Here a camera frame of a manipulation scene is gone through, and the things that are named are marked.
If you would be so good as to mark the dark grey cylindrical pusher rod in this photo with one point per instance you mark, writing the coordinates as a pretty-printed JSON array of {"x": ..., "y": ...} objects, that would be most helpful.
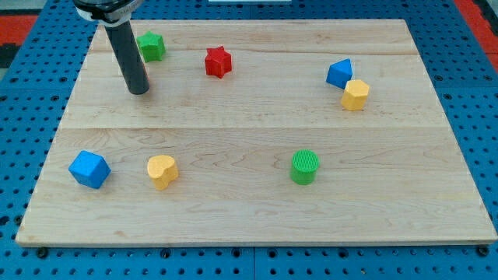
[{"x": 126, "y": 51}]

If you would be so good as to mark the light wooden board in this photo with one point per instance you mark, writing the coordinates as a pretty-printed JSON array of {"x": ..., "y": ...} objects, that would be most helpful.
[{"x": 391, "y": 174}]

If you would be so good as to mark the green cylinder block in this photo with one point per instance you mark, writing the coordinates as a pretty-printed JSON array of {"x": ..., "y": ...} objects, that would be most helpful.
[{"x": 305, "y": 164}]

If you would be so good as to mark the blue cube block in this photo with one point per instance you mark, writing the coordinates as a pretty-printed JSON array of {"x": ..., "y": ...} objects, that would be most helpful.
[{"x": 89, "y": 169}]

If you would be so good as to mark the yellow heart block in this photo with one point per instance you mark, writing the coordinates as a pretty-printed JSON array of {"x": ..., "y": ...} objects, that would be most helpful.
[{"x": 162, "y": 170}]

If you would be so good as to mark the blue triangle block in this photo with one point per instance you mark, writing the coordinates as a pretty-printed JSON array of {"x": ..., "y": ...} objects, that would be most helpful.
[{"x": 340, "y": 73}]

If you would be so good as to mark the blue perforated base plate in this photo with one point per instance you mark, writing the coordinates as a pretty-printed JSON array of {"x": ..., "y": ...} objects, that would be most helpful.
[{"x": 35, "y": 89}]

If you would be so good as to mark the red star block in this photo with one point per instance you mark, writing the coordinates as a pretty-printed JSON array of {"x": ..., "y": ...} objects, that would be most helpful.
[{"x": 218, "y": 62}]

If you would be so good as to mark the yellow hexagon block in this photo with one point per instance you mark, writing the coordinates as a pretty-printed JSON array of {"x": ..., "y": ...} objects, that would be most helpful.
[{"x": 355, "y": 95}]

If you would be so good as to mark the green star block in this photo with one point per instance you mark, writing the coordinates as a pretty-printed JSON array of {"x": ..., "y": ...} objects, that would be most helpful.
[{"x": 151, "y": 46}]

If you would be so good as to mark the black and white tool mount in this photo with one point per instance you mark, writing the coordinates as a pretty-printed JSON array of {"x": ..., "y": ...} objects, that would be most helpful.
[{"x": 110, "y": 13}]

